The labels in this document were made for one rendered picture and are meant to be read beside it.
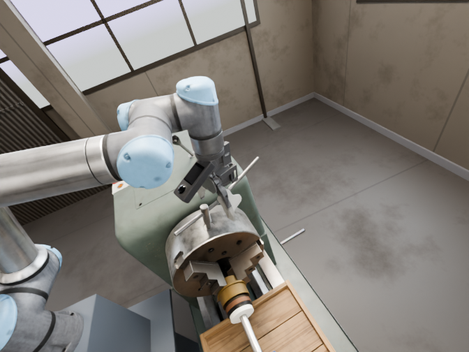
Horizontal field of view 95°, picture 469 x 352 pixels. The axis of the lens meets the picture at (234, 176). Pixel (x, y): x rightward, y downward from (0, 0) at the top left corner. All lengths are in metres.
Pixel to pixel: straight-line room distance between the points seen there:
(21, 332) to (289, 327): 0.73
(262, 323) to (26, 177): 0.76
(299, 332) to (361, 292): 1.04
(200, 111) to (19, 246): 0.58
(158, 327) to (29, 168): 0.93
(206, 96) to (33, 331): 0.73
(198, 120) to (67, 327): 0.71
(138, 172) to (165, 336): 0.92
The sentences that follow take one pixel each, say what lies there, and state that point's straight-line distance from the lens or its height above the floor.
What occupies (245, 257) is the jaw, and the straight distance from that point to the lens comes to 0.72.
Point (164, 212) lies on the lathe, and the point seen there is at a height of 1.24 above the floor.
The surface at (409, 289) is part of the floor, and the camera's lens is 1.93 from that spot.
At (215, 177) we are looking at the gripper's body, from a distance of 0.53.
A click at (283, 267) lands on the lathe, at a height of 0.54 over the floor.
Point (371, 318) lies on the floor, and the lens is 1.82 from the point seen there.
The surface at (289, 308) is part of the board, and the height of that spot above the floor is 0.89.
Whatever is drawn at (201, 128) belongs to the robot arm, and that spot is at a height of 1.53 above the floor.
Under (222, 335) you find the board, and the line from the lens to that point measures 0.91.
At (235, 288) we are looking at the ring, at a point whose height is 1.12.
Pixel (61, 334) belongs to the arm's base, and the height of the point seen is 1.16.
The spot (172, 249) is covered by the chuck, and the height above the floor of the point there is 1.20.
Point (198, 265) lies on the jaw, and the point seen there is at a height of 1.18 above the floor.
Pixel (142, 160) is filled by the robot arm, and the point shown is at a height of 1.59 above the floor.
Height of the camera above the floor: 1.74
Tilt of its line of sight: 42 degrees down
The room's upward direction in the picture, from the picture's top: 21 degrees counter-clockwise
